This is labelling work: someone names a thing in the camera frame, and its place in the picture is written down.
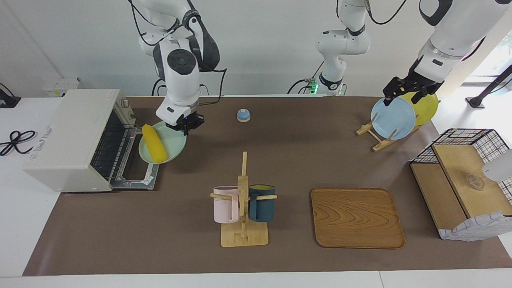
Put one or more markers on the wooden tray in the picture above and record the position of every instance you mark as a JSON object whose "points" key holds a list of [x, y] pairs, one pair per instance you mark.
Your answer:
{"points": [[356, 218]]}

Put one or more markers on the glass oven door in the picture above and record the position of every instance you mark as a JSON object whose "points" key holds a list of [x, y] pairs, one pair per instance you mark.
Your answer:
{"points": [[132, 185]]}

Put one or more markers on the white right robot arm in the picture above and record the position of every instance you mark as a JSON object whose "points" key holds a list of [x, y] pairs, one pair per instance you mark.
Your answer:
{"points": [[182, 84]]}

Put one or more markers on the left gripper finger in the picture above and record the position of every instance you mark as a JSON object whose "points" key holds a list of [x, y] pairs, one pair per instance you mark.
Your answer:
{"points": [[388, 100], [421, 97]]}

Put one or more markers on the black stand base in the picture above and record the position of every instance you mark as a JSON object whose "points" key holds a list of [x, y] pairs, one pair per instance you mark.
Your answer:
{"points": [[8, 102]]}

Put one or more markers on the yellow corn cob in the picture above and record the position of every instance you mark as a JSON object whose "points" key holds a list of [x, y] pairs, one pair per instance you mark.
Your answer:
{"points": [[154, 144]]}

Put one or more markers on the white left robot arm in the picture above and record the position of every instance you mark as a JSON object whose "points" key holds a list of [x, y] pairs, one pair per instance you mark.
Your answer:
{"points": [[452, 32]]}

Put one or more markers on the pink mug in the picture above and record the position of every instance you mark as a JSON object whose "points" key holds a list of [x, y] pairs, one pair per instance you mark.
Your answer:
{"points": [[224, 208]]}

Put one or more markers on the wooden mug tree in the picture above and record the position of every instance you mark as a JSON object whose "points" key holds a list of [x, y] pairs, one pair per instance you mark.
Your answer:
{"points": [[244, 238]]}

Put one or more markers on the wooden plate rack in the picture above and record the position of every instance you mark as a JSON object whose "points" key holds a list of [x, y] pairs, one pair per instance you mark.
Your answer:
{"points": [[382, 144]]}

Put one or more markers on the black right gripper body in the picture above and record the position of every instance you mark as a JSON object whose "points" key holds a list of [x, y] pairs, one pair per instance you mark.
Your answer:
{"points": [[188, 121]]}

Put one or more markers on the white toaster oven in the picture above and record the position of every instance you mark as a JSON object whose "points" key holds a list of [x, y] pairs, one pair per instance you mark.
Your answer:
{"points": [[60, 136]]}

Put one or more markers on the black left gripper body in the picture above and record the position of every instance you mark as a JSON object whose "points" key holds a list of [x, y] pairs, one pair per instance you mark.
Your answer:
{"points": [[416, 84]]}

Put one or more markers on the brown table mat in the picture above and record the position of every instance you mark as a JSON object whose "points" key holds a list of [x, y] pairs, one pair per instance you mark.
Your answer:
{"points": [[160, 224]]}

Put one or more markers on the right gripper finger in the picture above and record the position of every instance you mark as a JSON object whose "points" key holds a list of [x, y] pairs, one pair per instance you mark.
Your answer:
{"points": [[186, 131]]}

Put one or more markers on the white cylindrical object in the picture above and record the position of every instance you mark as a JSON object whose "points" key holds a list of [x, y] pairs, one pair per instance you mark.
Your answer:
{"points": [[498, 168]]}

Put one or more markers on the yellow plate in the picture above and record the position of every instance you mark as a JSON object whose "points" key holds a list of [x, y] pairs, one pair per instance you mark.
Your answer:
{"points": [[428, 112]]}

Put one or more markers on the dark teal mug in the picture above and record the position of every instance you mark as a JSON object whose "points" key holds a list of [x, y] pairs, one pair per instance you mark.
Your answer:
{"points": [[264, 208]]}

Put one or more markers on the black tripod stand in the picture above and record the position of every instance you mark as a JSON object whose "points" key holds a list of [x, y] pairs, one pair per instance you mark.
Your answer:
{"points": [[476, 102]]}

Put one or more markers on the light blue plate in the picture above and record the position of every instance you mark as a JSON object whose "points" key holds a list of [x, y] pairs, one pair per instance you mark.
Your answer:
{"points": [[394, 120]]}

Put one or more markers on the pale green plate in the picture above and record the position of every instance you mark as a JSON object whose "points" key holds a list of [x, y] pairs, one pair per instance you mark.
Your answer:
{"points": [[172, 144]]}

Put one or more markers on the small clear glass lid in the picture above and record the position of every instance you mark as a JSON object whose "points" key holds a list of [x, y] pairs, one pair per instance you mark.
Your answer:
{"points": [[476, 183]]}

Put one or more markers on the white checked cloth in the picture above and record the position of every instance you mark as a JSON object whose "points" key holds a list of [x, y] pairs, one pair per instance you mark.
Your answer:
{"points": [[476, 228]]}

